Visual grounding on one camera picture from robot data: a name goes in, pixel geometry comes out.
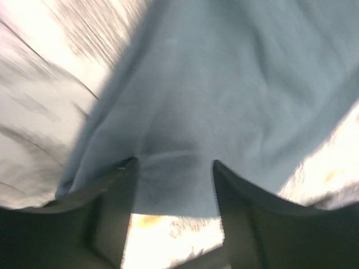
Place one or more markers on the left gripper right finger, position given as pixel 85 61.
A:
pixel 263 230

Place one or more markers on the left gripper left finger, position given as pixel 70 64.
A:
pixel 86 229

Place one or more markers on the blue grey t shirt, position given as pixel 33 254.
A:
pixel 257 85

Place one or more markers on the floral table mat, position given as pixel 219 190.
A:
pixel 56 59

